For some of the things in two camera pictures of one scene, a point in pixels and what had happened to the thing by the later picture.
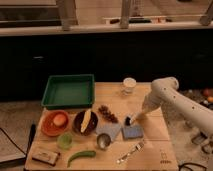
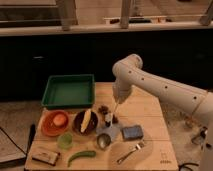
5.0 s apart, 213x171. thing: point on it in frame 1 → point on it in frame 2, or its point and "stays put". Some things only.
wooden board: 109,136 stays put
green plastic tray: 69,91 stays put
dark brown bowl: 91,124 stays put
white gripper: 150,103 → 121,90
